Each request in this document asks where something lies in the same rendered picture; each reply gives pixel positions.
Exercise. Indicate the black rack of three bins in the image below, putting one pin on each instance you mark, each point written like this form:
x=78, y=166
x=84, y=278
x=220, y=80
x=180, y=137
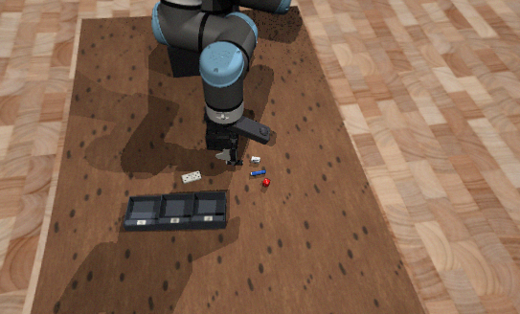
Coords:
x=175, y=212

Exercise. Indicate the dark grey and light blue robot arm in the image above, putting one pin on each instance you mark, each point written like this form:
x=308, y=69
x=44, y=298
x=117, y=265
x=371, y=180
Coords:
x=223, y=42

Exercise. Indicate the white domino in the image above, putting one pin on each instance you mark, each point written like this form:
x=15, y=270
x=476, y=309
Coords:
x=187, y=178

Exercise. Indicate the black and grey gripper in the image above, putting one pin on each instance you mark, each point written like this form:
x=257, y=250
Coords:
x=219, y=137

